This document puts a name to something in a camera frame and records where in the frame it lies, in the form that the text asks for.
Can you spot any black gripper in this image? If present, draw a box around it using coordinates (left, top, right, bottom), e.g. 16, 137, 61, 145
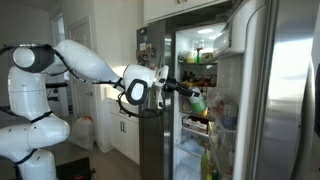
163, 77, 200, 97

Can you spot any green lime soda can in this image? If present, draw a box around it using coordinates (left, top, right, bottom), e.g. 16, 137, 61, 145
189, 87, 207, 113

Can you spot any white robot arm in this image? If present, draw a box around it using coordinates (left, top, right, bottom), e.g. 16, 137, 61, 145
0, 40, 206, 180

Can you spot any stainless steel refrigerator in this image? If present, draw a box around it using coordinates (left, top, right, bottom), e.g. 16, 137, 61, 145
137, 0, 319, 180

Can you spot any open refrigerator door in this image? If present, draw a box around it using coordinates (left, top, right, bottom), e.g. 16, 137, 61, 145
228, 0, 319, 180

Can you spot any white kitchen cabinet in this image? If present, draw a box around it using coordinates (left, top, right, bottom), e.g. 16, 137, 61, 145
109, 100, 140, 164

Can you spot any white trash bag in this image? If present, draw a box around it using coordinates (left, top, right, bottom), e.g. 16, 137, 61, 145
68, 116, 95, 150

